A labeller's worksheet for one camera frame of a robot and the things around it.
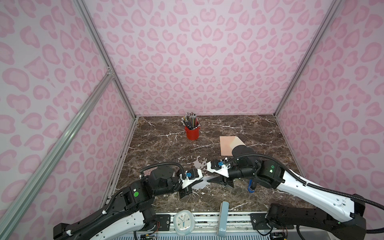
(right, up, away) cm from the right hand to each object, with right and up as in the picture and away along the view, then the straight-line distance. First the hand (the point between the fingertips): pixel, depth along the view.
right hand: (209, 175), depth 62 cm
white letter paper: (-3, -4, 0) cm, 5 cm away
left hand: (-3, 0, -1) cm, 4 cm away
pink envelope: (+16, +9, +42) cm, 46 cm away
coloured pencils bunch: (-10, +24, +34) cm, 43 cm away
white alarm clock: (-12, -25, +9) cm, 29 cm away
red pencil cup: (-9, +15, +43) cm, 46 cm away
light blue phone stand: (+7, -25, +11) cm, 29 cm away
